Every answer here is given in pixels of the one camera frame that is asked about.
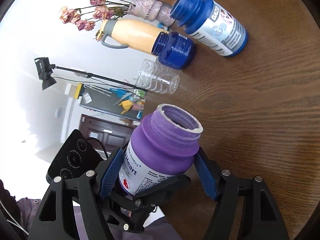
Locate purple pill bottle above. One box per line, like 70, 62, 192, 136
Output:
118, 103, 203, 196

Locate clear plastic cup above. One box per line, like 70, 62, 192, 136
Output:
136, 59, 180, 94

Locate cluttered storage shelf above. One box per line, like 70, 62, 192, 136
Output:
76, 83, 146, 121

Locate studio light on stand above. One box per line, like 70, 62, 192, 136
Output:
34, 57, 148, 92

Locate yellow thermos jug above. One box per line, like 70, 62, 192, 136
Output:
98, 20, 169, 55

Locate wide dark blue jar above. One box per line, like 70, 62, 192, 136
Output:
151, 31, 195, 70

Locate dried pink flowers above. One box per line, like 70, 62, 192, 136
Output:
60, 0, 136, 31

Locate blue labelled pill bottle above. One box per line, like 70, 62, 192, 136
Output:
170, 0, 248, 57

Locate pink textured vase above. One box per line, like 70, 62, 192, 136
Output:
127, 0, 175, 27

